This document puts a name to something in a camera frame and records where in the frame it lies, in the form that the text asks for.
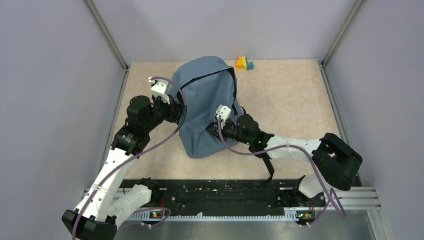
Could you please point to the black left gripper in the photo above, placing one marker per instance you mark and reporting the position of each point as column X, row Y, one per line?
column 174, row 108

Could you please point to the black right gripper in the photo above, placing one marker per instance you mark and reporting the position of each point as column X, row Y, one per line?
column 216, row 131

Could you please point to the blue student backpack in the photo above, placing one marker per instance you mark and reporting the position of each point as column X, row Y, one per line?
column 206, row 83

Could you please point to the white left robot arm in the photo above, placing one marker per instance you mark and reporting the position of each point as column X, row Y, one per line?
column 98, row 216

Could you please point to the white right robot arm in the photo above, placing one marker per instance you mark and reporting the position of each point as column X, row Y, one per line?
column 335, row 164

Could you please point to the colourful sticky note stack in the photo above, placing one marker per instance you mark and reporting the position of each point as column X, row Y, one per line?
column 243, row 63

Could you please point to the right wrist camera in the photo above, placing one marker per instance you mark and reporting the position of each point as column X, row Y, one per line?
column 224, row 114

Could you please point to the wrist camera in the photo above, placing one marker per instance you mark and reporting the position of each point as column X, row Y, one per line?
column 224, row 114
column 160, row 89

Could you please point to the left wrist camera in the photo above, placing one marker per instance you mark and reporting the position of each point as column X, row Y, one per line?
column 160, row 89

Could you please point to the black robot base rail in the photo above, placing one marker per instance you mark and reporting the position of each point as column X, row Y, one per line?
column 228, row 199

